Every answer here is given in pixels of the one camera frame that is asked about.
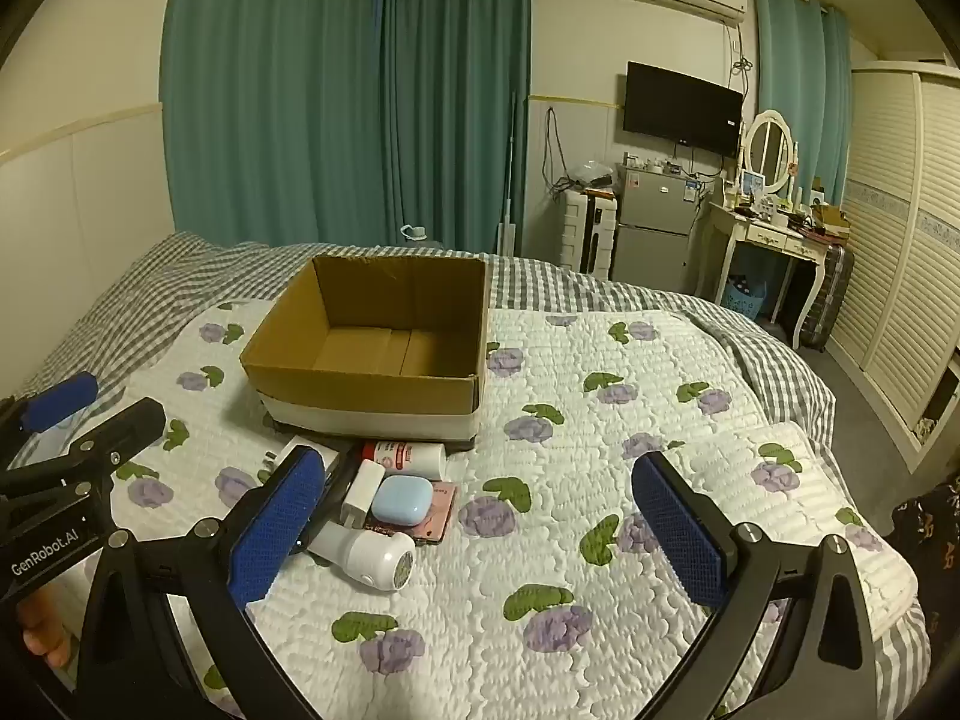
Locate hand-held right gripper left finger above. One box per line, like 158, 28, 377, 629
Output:
75, 444, 327, 720

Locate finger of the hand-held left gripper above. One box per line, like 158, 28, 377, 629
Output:
0, 371, 100, 437
0, 397, 167, 502

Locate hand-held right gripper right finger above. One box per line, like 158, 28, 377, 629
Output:
631, 452, 882, 720

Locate white flat pack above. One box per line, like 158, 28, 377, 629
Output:
274, 444, 342, 482

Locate black rectangular case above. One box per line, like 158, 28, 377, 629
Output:
322, 446, 365, 518

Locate white charger plug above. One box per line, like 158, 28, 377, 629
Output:
341, 461, 386, 530

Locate white lint remover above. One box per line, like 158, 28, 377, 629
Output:
307, 521, 417, 595

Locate light blue earbuds case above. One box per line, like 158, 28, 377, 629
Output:
373, 474, 436, 524

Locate white bottle with red label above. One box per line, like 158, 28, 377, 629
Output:
362, 441, 447, 479

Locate pink booklet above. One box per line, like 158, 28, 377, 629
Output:
364, 481, 458, 545

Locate person's left hand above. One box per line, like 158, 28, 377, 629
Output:
13, 586, 77, 672

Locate white floral quilt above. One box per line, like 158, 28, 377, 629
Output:
45, 300, 931, 720

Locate blue laundry basket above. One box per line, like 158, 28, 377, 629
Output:
724, 277, 770, 323

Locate dark floral cloth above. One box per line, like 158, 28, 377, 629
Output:
889, 476, 960, 635

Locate grey checked bed sheet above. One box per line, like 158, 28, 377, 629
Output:
15, 232, 837, 466

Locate dark suitcase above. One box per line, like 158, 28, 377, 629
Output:
802, 240, 856, 353

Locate silver small fridge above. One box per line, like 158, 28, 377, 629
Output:
611, 163, 710, 293

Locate white suitcase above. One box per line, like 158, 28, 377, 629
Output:
559, 191, 620, 278

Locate white dressing table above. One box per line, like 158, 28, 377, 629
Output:
694, 199, 826, 350

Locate small brown cardboard box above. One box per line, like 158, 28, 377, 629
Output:
810, 204, 852, 241

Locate wide teal curtain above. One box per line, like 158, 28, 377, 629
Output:
161, 0, 392, 245

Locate cream slatted wardrobe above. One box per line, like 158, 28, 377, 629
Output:
829, 60, 960, 475

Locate clear plastic bag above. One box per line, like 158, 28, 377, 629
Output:
570, 161, 616, 192

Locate white mop pole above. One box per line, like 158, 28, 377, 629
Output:
495, 90, 522, 256

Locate white oval vanity mirror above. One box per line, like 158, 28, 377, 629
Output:
742, 110, 796, 196

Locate light teal window curtain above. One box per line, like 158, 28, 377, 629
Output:
754, 0, 854, 205

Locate narrow teal curtain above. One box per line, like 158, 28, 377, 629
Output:
381, 0, 533, 250

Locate black wall cables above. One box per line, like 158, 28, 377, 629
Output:
544, 106, 577, 202

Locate black wall television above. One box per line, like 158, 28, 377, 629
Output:
622, 61, 745, 160

